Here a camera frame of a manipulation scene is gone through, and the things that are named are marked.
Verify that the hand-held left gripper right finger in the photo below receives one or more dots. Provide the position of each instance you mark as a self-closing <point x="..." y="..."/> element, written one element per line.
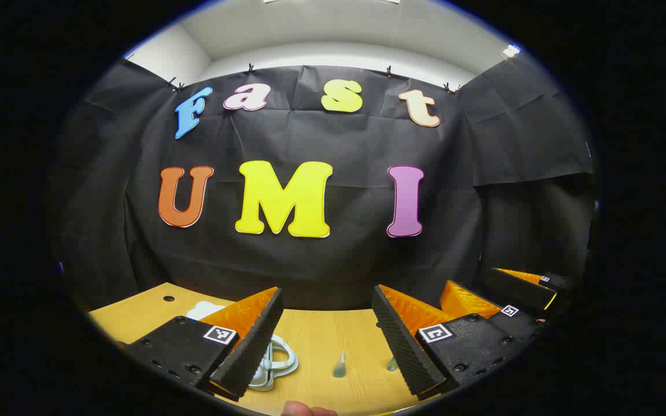
<point x="405" y="346"/>

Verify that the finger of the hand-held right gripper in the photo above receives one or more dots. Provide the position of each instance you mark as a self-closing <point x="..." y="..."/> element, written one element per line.
<point x="466" y="301"/>
<point x="518" y="292"/>

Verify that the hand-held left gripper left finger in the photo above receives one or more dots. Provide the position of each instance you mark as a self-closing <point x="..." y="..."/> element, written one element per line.
<point x="255" y="346"/>

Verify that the black backdrop cloth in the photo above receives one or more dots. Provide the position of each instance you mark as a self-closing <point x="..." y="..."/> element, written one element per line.
<point x="339" y="266"/>

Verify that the white and blue cream tube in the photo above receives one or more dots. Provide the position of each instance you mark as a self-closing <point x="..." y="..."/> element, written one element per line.
<point x="339" y="365"/>

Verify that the small pale grey suitcase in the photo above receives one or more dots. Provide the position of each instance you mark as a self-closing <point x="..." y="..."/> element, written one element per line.
<point x="206" y="311"/>

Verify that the blue skin care bottle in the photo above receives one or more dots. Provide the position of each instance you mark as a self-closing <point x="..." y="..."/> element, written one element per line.
<point x="392" y="364"/>

